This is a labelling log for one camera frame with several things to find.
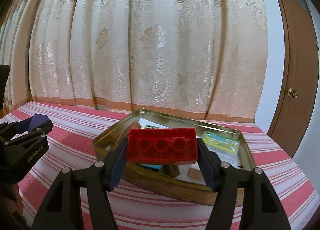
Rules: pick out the green building block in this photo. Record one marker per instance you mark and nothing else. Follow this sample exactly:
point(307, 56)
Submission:
point(152, 127)

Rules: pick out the small cork-pattern box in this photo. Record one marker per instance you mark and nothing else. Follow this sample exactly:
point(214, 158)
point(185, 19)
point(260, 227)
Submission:
point(195, 173)

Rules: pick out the brass door knob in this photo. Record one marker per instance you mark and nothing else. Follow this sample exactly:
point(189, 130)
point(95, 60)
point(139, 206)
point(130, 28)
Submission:
point(293, 92)

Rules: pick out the purple plastic block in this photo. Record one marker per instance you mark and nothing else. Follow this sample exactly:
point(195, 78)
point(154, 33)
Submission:
point(40, 120)

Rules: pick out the teal building block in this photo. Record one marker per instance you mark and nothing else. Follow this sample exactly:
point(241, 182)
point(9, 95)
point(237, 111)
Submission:
point(150, 167)

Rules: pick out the pink striped tablecloth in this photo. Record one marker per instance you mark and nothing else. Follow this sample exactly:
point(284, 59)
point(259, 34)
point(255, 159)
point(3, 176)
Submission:
point(75, 125)

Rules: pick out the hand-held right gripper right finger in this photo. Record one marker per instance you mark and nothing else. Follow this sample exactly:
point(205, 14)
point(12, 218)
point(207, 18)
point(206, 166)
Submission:
point(206, 167)

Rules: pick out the brown comb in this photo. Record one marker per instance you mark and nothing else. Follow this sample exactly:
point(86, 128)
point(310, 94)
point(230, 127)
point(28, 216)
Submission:
point(172, 170)

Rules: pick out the red building block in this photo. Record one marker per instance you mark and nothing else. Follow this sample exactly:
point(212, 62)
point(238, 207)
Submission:
point(162, 156)

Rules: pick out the cream floral curtain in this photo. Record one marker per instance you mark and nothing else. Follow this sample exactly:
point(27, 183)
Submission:
point(150, 45)

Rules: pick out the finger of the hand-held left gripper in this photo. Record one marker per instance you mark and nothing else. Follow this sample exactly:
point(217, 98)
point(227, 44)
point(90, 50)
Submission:
point(27, 152)
point(17, 127)

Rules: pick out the brown wooden door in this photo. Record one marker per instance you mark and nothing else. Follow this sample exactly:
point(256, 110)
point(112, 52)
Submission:
point(295, 57)

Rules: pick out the gold tin box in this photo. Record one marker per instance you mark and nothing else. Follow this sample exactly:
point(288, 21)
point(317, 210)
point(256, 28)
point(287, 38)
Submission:
point(162, 185)

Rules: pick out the clear box with green label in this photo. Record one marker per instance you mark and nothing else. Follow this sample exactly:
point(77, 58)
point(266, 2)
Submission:
point(220, 142)

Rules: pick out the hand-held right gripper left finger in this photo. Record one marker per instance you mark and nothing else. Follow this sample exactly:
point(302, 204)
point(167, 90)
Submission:
point(117, 165)

